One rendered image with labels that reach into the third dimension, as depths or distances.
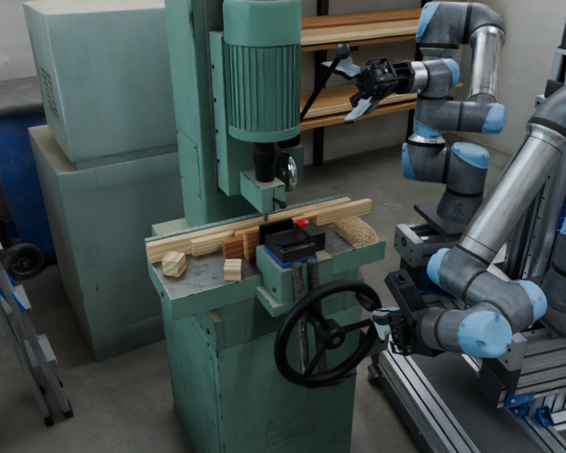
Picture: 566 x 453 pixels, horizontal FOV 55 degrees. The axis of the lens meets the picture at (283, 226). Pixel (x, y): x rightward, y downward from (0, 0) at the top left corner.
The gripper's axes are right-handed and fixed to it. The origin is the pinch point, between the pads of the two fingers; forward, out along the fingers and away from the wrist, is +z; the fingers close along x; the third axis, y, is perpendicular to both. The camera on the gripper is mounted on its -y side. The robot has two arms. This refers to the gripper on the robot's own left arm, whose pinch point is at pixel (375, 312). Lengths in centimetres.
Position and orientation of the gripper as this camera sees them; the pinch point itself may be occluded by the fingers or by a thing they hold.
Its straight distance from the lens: 123.6
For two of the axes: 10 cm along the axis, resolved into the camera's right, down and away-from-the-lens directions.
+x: 8.9, -2.3, 4.0
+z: -3.9, 0.9, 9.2
